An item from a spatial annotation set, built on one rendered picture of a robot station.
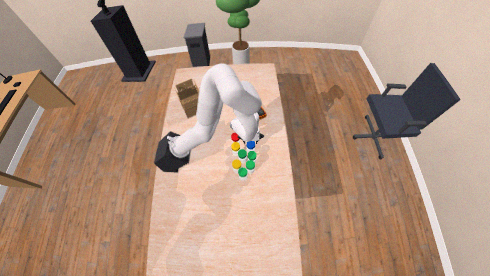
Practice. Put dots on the yellow bottle cap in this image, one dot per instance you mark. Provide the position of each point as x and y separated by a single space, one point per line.
237 164
235 148

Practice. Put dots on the green bottle cap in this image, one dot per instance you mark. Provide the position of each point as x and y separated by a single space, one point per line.
243 172
243 155
250 166
252 156

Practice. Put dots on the bottle with blue cap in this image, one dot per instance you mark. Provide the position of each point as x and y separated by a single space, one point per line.
250 146

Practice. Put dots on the brown cardboard box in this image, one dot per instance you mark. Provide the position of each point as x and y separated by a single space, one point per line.
188 94

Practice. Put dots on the red bottle cap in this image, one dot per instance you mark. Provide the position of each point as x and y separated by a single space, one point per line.
235 138

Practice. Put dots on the orange digital multimeter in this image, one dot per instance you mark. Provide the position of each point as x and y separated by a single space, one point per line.
261 113

